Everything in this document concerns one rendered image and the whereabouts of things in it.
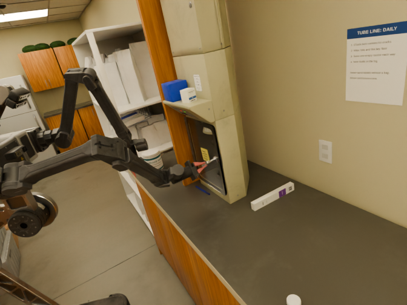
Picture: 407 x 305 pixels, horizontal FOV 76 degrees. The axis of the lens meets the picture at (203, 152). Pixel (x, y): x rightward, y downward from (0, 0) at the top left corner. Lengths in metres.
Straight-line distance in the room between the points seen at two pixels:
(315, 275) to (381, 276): 0.20
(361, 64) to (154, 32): 0.96
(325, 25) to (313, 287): 0.99
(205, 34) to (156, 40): 0.37
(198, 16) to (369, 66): 0.68
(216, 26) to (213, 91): 0.27
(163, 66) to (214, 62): 0.38
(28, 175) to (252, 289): 0.88
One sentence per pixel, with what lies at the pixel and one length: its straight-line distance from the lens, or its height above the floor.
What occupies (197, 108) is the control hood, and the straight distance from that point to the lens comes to 1.17.
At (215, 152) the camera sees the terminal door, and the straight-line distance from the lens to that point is 1.30.
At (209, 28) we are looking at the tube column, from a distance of 1.21.
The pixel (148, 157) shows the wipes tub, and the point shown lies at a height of 1.07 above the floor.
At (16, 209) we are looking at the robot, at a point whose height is 1.21.
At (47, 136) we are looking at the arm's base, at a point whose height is 1.46.
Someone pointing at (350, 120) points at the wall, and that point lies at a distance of 1.28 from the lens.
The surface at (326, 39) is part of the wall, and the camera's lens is 1.27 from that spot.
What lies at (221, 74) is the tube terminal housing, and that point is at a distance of 1.23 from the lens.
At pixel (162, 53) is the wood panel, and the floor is 1.74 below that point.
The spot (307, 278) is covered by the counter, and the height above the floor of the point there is 0.94.
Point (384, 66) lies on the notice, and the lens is 1.17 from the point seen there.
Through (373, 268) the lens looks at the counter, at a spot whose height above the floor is 0.94.
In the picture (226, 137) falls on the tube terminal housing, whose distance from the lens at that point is 1.28.
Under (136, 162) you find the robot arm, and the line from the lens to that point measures 1.05.
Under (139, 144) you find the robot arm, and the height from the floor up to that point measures 1.29.
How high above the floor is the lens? 1.77
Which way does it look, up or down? 23 degrees down
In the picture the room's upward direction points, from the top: 12 degrees counter-clockwise
